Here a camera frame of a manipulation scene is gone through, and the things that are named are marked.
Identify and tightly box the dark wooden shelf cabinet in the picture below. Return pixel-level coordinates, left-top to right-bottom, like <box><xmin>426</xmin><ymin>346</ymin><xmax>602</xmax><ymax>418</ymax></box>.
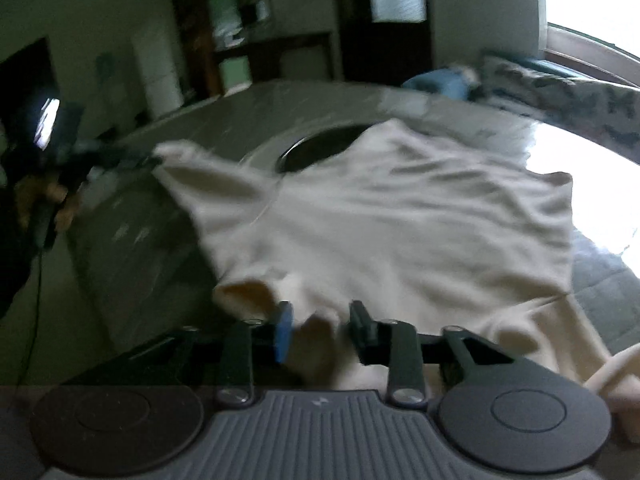
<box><xmin>170</xmin><ymin>0</ymin><xmax>333</xmax><ymax>98</ymax></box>

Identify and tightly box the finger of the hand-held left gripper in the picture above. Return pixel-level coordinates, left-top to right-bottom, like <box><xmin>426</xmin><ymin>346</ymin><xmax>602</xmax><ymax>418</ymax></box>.
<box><xmin>90</xmin><ymin>141</ymin><xmax>164</xmax><ymax>172</ymax></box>

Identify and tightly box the white refrigerator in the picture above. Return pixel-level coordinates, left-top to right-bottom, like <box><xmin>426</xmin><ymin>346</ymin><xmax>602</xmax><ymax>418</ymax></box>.
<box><xmin>131</xmin><ymin>25</ymin><xmax>183</xmax><ymax>113</ymax></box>

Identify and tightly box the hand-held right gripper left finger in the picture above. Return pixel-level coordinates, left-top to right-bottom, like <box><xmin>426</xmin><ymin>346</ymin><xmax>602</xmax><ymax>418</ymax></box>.
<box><xmin>80</xmin><ymin>301</ymin><xmax>296</xmax><ymax>407</ymax></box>

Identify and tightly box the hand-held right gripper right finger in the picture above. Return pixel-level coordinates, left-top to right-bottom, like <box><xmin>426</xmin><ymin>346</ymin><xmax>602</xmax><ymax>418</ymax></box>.
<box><xmin>348</xmin><ymin>300</ymin><xmax>521</xmax><ymax>408</ymax></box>

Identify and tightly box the blue blanket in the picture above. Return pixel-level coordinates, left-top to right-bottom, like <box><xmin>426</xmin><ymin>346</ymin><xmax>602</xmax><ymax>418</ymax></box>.
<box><xmin>402</xmin><ymin>70</ymin><xmax>473</xmax><ymax>101</ymax></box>

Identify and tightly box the person's left hand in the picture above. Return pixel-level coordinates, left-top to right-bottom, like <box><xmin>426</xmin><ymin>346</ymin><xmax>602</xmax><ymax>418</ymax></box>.
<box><xmin>14</xmin><ymin>177</ymin><xmax>85</xmax><ymax>233</ymax></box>

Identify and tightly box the beige towel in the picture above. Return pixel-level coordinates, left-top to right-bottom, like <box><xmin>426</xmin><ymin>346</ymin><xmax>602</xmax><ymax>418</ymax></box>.
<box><xmin>450</xmin><ymin>62</ymin><xmax>481</xmax><ymax>83</ymax></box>

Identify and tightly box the window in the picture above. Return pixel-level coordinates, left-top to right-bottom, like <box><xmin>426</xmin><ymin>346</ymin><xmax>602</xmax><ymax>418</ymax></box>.
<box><xmin>537</xmin><ymin>0</ymin><xmax>640</xmax><ymax>86</ymax></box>

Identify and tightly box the dark wooden glass door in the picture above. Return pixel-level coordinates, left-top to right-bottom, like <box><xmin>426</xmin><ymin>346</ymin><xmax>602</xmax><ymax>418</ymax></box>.
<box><xmin>332</xmin><ymin>0</ymin><xmax>433</xmax><ymax>83</ymax></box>

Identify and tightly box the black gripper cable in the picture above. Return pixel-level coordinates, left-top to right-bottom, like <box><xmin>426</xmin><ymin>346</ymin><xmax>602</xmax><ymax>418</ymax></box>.
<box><xmin>20</xmin><ymin>250</ymin><xmax>48</xmax><ymax>386</ymax></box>

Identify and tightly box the blue sofa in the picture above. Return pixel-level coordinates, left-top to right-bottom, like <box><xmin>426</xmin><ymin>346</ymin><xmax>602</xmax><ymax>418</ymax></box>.
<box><xmin>480</xmin><ymin>50</ymin><xmax>640</xmax><ymax>91</ymax></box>

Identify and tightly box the cream garment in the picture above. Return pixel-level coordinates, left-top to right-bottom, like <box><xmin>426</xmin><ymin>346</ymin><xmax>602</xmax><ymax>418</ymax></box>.
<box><xmin>152</xmin><ymin>119</ymin><xmax>640</xmax><ymax>411</ymax></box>

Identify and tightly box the black round induction cooker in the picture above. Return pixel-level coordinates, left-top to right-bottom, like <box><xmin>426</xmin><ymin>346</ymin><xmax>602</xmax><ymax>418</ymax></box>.
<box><xmin>275</xmin><ymin>125</ymin><xmax>373</xmax><ymax>173</ymax></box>

